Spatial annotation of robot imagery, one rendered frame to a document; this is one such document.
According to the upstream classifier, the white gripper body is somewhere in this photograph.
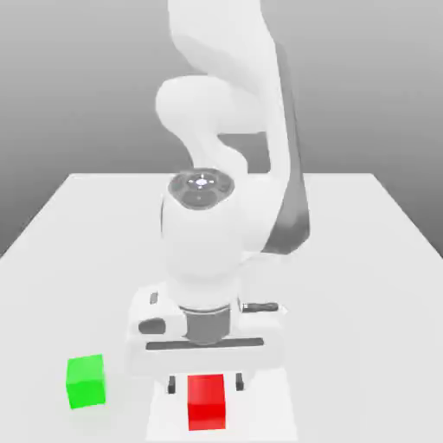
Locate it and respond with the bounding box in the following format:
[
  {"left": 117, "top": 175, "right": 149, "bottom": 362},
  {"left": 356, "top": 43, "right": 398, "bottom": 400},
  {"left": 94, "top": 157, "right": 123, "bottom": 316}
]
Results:
[{"left": 125, "top": 329, "right": 287, "bottom": 378}]

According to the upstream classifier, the small green cube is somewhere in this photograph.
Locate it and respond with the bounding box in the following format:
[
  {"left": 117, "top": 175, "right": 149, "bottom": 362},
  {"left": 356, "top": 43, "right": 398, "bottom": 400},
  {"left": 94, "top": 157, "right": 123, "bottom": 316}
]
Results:
[{"left": 66, "top": 353, "right": 106, "bottom": 410}]

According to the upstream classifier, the small red cube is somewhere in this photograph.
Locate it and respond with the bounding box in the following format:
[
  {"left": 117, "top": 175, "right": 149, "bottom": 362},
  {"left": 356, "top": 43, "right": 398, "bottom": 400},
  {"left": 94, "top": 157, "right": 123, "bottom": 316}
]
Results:
[{"left": 187, "top": 373, "right": 227, "bottom": 432}]

